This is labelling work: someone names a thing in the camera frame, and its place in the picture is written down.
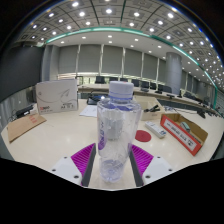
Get clear plastic water bottle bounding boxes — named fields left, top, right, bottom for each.
left=96, top=80, right=143, bottom=184

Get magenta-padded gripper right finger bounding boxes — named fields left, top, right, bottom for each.
left=128, top=143, right=175, bottom=188

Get small white printed box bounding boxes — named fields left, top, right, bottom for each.
left=144, top=120, right=168, bottom=139

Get beige open tray box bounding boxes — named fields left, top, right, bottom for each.
left=133, top=95, right=165, bottom=122

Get grey round column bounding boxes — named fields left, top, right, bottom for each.
left=165, top=51, right=183, bottom=95

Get black clip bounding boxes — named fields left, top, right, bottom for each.
left=143, top=104, right=161, bottom=113

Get row of black office chairs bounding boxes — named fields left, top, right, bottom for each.
left=94, top=75, right=174, bottom=94

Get flat round red coaster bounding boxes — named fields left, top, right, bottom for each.
left=134, top=129, right=153, bottom=143

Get open red-edged cardboard box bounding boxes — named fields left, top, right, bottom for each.
left=159, top=113, right=209, bottom=157

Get teal board eraser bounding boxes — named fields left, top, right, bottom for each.
left=180, top=121, right=192, bottom=133

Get black box device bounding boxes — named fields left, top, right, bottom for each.
left=14, top=105, right=35, bottom=118

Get round ceiling lights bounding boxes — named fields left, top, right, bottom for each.
left=19, top=1, right=224, bottom=84

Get long curved conference desk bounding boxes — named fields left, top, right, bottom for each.
left=77, top=83, right=224, bottom=118

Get flat brown cardboard piece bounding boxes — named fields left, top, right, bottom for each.
left=6, top=113, right=48, bottom=144

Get white printed carton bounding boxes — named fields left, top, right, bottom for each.
left=35, top=78, right=79, bottom=115

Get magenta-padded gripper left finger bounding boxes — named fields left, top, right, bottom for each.
left=49, top=142, right=97, bottom=188

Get white paper sheet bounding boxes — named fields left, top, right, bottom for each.
left=79, top=104, right=99, bottom=118

